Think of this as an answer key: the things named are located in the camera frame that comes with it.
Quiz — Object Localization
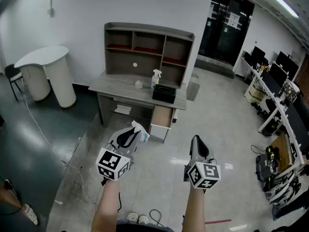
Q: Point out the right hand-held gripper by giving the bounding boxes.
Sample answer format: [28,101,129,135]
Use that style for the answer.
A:
[183,135,222,190]

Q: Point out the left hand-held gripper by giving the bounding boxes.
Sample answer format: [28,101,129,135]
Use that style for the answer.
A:
[96,127,142,182]

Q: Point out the white tissue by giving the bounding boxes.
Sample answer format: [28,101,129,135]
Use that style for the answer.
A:
[131,120,151,144]

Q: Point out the wooden desk drawer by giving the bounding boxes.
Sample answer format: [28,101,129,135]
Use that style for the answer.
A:
[149,104,176,144]

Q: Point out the person's left forearm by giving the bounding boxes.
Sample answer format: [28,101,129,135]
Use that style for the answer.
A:
[91,177,121,232]

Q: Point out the person's right forearm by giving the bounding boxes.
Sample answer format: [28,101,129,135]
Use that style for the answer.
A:
[184,186,208,232]

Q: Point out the white flat boxes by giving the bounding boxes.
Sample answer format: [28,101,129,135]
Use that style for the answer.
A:
[113,104,132,115]

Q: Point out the grey wooden desk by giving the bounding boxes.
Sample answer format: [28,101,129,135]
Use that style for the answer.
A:
[88,71,188,131]

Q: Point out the black tissue box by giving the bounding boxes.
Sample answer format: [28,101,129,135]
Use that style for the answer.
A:
[152,83,177,104]

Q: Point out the grey leaning panel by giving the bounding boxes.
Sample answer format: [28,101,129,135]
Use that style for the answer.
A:
[186,73,201,102]

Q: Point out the white spray bottle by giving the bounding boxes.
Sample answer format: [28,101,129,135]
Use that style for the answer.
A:
[150,69,162,91]

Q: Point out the black equipment case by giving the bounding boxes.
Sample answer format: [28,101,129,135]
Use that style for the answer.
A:
[255,146,282,181]

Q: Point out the red floor tape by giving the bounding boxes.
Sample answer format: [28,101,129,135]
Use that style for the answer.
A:
[204,218,232,225]

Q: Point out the black office chair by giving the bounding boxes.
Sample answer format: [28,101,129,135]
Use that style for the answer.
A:
[251,97,276,118]

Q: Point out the cardboard boxes under desk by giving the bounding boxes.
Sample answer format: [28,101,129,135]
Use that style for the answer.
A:
[247,83,266,104]

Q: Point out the grey wooden shelf hutch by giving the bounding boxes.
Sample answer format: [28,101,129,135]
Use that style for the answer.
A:
[104,22,195,89]

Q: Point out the brown cardboard sheet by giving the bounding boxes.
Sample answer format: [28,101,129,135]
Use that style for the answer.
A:
[268,132,294,173]

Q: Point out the white curved counter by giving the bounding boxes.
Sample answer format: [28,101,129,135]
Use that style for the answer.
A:
[14,45,78,109]

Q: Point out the long white desk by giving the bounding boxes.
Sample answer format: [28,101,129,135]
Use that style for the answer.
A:
[239,56,309,169]

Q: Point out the pile of white black parts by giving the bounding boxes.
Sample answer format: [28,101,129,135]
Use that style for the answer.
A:
[264,170,302,205]

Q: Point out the person's black shorts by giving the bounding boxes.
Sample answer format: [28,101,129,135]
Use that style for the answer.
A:
[115,222,175,232]

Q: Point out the black monitor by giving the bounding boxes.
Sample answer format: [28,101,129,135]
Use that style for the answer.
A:
[268,62,289,87]
[275,51,300,81]
[259,71,282,95]
[251,45,267,65]

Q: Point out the patterned dark board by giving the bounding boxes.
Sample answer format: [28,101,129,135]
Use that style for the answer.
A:
[280,79,300,104]

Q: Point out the black double door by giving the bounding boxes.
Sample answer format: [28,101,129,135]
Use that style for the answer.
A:
[197,0,255,67]

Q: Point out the white paper notice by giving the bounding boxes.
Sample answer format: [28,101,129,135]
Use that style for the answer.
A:
[227,11,242,30]

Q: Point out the black floor cable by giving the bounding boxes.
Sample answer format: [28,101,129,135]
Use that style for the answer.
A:
[149,209,165,226]

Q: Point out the white floor cable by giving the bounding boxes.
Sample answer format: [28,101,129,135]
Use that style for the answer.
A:
[22,90,98,204]

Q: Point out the grey wall cable with socket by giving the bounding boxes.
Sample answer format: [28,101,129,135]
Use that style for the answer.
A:
[46,0,56,18]

